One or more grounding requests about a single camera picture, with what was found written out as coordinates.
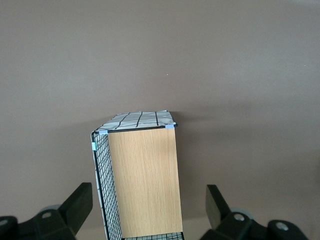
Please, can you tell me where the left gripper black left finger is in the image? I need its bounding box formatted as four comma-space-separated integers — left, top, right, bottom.
0, 182, 94, 240

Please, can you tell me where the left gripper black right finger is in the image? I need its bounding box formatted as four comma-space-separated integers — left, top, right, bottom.
205, 184, 308, 240

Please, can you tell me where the light wooden shelf board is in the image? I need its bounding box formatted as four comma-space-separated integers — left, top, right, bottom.
107, 127, 184, 238

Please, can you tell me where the black wire basket with liner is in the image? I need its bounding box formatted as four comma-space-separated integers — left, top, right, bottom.
88, 108, 186, 240

